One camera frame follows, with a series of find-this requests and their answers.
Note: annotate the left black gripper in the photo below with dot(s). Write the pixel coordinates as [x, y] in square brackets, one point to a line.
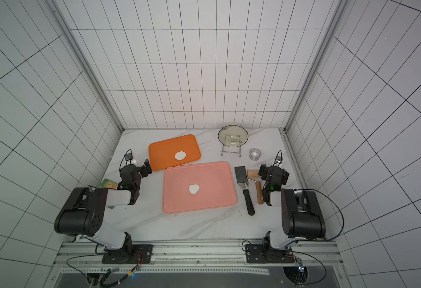
[141, 170]

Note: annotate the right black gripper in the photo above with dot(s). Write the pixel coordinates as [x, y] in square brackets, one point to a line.
[268, 171]

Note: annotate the wooden rolling pin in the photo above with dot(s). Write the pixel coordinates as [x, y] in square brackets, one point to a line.
[254, 176]

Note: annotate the pink plastic tray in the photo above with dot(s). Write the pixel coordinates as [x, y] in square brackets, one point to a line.
[217, 188]

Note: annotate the white dough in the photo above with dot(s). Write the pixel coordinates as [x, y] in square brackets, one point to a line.
[194, 188]
[180, 155]

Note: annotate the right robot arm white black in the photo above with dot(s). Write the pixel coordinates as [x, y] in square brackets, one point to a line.
[301, 215]

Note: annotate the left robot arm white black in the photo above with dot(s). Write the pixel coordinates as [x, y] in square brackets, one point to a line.
[83, 214]

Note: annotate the white dough on orange tray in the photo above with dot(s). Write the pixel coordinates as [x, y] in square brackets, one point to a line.
[180, 155]

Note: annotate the orange plastic tray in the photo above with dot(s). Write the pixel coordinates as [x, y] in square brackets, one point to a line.
[161, 154]

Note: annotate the green yellow packet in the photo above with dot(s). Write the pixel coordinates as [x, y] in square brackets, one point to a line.
[106, 183]

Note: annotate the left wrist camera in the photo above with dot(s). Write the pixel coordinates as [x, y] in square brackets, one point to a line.
[128, 157]

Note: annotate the metal spatula black handle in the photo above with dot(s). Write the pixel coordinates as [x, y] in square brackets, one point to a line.
[242, 180]

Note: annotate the metal wire lid rack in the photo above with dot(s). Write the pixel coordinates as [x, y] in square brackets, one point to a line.
[232, 144]

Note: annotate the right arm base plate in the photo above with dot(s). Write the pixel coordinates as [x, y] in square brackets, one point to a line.
[258, 254]

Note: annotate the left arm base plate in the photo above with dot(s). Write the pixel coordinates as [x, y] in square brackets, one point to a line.
[133, 254]

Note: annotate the aluminium mounting rail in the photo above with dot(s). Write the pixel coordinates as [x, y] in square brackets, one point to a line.
[83, 258]

